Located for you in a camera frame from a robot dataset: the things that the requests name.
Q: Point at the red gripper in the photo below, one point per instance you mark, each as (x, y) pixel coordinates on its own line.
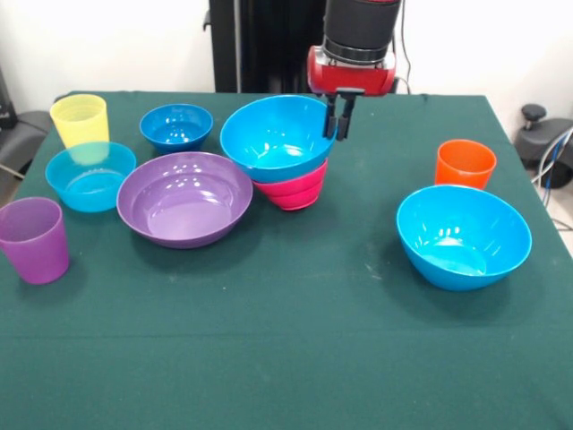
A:
(353, 78)

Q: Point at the large blue bowl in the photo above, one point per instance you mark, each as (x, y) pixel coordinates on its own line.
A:
(463, 242)
(273, 139)

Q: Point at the small red bowl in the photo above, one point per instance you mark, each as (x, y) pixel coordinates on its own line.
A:
(297, 192)

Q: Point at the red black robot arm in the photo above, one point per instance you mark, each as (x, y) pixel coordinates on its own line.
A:
(360, 27)

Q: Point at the orange cup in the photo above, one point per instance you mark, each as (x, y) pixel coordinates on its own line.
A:
(465, 168)

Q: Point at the small dark blue bowl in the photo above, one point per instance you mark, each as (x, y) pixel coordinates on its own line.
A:
(175, 130)

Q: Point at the wide purple bowl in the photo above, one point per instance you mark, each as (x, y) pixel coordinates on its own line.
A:
(183, 206)

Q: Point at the dark grey chair base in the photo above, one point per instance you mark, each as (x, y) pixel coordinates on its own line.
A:
(541, 143)

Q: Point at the dark green tablecloth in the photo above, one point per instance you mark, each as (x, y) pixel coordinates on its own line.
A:
(277, 340)

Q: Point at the translucent light blue bowl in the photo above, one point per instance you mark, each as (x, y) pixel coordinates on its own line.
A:
(89, 188)

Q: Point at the yellow cup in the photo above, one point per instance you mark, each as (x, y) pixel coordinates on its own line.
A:
(80, 118)

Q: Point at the grey padded chair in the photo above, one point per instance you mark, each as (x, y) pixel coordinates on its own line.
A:
(20, 134)

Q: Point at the purple cup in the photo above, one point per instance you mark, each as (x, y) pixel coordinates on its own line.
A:
(36, 246)

